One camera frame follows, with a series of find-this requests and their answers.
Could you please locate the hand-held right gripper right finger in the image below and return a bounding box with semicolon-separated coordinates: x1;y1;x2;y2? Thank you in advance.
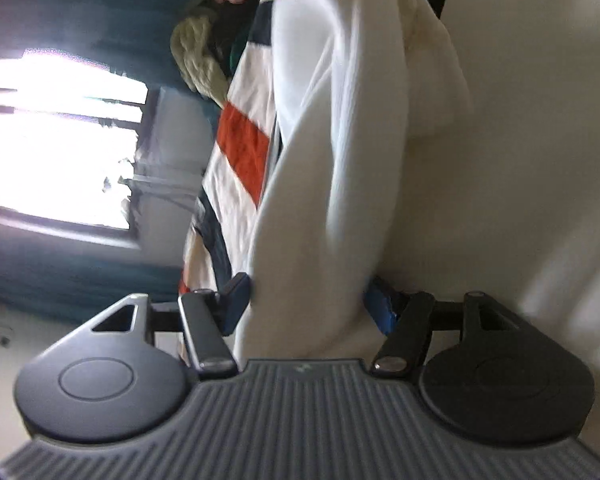
364;276;528;377

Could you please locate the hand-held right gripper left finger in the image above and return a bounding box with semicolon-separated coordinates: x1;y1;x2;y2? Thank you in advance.
87;272;252;380

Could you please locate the white sweatshirt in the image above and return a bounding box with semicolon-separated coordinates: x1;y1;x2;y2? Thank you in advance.
232;0;600;377

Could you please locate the garment steamer stand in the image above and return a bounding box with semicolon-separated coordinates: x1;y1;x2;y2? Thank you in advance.
102;157;206;213

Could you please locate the striped blanket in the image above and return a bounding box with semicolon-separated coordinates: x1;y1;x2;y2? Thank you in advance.
177;0;457;297

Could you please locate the purple-blue curtain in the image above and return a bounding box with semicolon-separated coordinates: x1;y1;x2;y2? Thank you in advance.
0;217;193;313

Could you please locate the dark framed window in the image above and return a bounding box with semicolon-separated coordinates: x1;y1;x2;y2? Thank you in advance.
0;47;149;235

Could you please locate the yellow-green knit garment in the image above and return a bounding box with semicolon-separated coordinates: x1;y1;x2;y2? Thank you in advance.
170;12;232;109

